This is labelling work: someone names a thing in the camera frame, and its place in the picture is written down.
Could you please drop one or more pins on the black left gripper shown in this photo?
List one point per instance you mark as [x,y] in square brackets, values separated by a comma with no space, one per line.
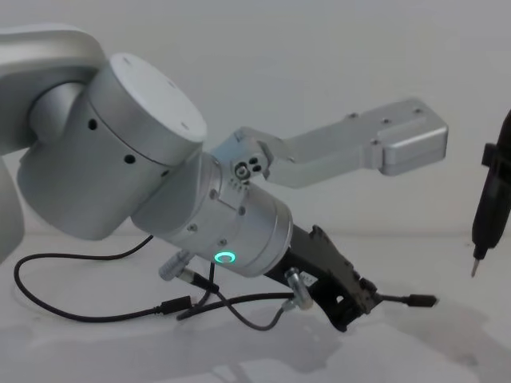
[323,259]

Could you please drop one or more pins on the black electric screwdriver tool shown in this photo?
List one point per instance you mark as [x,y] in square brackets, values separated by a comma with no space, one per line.
[493,191]

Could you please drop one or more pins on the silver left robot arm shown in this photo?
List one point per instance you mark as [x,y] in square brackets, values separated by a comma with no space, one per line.
[139,139]

